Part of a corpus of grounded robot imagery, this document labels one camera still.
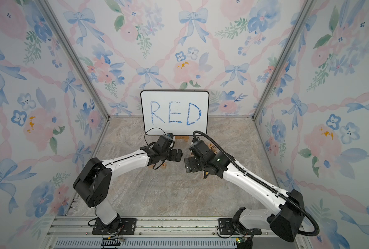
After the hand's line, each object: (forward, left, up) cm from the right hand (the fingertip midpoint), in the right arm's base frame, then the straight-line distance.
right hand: (195, 161), depth 77 cm
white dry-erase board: (+33, +8, +2) cm, 34 cm away
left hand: (+10, +10, -8) cm, 16 cm away
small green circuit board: (-31, -21, -21) cm, 42 cm away
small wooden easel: (+25, +6, -13) cm, 28 cm away
